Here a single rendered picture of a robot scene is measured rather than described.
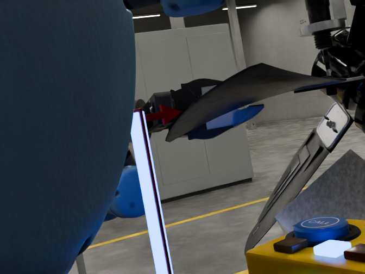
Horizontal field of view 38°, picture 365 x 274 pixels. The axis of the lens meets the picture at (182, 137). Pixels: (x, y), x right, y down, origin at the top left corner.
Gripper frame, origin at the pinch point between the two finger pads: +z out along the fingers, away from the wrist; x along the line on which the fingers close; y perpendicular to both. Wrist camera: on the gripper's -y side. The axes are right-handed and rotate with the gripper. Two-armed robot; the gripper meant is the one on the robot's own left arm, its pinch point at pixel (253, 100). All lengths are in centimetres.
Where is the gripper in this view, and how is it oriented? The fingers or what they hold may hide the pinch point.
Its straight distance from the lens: 80.6
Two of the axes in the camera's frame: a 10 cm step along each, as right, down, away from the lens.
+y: 3.0, 0.1, 9.5
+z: 9.4, -1.4, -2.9
